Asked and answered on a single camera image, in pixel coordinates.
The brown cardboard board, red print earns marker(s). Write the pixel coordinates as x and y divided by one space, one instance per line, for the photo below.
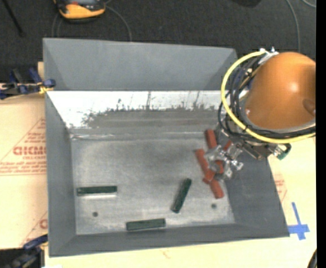
19 177

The dark green flat block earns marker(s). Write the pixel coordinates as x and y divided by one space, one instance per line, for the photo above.
145 224
96 190
181 195

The red-brown flat block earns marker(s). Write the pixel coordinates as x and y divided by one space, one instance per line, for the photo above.
217 190
227 145
211 138
209 175
202 159

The grey metal bin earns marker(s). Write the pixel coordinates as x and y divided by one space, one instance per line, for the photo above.
140 160

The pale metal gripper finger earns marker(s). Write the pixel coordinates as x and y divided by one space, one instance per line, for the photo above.
231 169
214 155

